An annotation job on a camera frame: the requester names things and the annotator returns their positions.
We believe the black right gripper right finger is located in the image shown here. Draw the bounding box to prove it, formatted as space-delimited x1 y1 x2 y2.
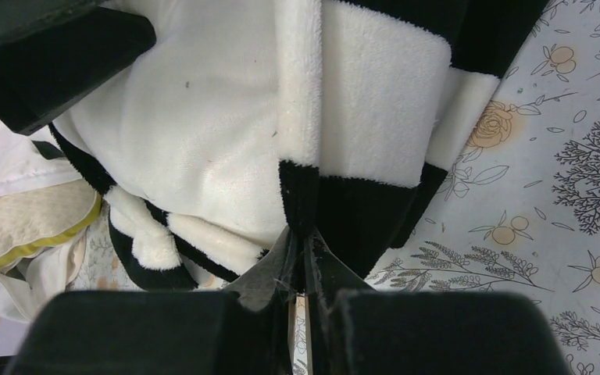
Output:
302 232 570 375

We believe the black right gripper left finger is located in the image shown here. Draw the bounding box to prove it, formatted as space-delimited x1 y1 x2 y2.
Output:
6 229 300 374

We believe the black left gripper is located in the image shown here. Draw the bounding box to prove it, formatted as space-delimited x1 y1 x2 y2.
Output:
0 1 156 135

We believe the black white striped pillowcase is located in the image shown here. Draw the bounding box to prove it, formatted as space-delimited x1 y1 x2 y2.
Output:
50 1 546 291

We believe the cream yellow-trimmed cloth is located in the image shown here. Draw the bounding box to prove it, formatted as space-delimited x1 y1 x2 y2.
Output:
0 180 102 323

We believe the floral patterned table mat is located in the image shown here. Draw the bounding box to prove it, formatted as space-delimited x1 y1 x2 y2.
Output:
72 0 600 375

